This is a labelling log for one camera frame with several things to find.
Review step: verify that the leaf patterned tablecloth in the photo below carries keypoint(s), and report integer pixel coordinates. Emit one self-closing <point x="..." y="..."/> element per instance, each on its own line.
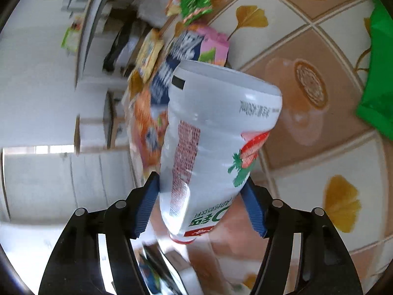
<point x="307" y="21"/>

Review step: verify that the black bag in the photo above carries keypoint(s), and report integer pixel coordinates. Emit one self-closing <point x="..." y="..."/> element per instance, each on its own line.
<point x="119" y="43"/>

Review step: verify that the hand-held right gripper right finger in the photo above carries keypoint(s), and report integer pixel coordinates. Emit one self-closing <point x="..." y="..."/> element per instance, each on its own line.
<point x="254" y="209"/>

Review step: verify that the black flat device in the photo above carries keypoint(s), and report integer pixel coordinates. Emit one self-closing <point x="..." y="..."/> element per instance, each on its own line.
<point x="159" y="270"/>

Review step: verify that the yellow brown snack packet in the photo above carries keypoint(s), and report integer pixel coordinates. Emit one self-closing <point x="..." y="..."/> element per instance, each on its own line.
<point x="135" y="83"/>

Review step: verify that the wooden chair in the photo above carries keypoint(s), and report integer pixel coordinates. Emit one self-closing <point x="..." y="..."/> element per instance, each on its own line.
<point x="108" y="119"/>

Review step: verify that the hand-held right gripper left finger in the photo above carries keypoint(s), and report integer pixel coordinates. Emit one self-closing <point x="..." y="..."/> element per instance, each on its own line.
<point x="147" y="206"/>

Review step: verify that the white pillow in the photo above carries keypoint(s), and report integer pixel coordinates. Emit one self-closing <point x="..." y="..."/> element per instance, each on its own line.
<point x="150" y="12"/>

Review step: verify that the white strawberry drink bottle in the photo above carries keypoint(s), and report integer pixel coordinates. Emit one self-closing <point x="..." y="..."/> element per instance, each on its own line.
<point x="208" y="129"/>

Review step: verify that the green white box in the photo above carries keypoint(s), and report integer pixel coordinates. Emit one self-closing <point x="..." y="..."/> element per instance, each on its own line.
<point x="70" y="38"/>

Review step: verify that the green snack packet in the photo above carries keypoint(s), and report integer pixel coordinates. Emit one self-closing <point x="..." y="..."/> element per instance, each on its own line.
<point x="196" y="0"/>

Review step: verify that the large green chip bag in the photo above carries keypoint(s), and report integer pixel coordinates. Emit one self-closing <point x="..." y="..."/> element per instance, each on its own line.
<point x="380" y="83"/>

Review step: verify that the pink snack packet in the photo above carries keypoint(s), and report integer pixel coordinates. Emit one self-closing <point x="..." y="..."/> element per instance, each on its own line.
<point x="215" y="44"/>

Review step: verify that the blue white snack packet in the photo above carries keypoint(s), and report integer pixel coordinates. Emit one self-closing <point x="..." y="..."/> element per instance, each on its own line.
<point x="165" y="76"/>

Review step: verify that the orange snack packet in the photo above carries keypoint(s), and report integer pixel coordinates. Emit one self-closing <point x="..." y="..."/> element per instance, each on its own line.
<point x="144" y="123"/>

